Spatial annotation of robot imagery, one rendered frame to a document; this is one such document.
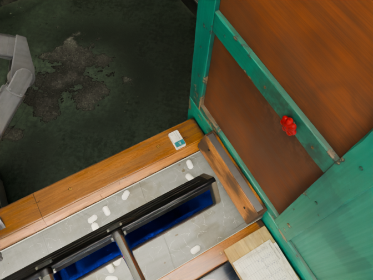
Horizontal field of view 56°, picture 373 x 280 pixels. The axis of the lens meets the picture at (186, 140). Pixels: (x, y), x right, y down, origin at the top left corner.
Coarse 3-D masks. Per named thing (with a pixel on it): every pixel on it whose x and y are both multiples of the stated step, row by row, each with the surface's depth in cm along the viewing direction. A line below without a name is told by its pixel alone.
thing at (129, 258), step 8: (120, 224) 73; (120, 232) 71; (112, 240) 71; (120, 240) 70; (120, 248) 70; (128, 248) 70; (128, 256) 69; (40, 264) 69; (128, 264) 68; (136, 264) 68; (40, 272) 67; (48, 272) 67; (56, 272) 69; (136, 272) 68
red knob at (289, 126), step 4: (284, 116) 70; (284, 120) 70; (288, 120) 68; (292, 120) 68; (284, 124) 70; (288, 124) 69; (292, 124) 68; (284, 128) 71; (288, 128) 69; (292, 128) 68; (288, 132) 70; (292, 132) 69
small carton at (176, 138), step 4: (172, 132) 120; (176, 132) 120; (168, 136) 121; (172, 136) 119; (176, 136) 119; (180, 136) 119; (172, 140) 118; (176, 140) 119; (180, 140) 119; (176, 144) 118; (180, 144) 118; (184, 144) 119; (176, 148) 119
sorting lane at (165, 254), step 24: (168, 168) 119; (192, 168) 119; (120, 192) 114; (144, 192) 114; (72, 216) 110; (120, 216) 111; (216, 216) 112; (240, 216) 112; (24, 240) 106; (48, 240) 106; (72, 240) 107; (168, 240) 108; (192, 240) 108; (216, 240) 109; (0, 264) 103; (24, 264) 103; (120, 264) 104; (144, 264) 104; (168, 264) 105
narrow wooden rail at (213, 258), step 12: (252, 228) 108; (228, 240) 106; (204, 252) 104; (216, 252) 105; (192, 264) 103; (204, 264) 103; (216, 264) 103; (168, 276) 101; (180, 276) 101; (192, 276) 101
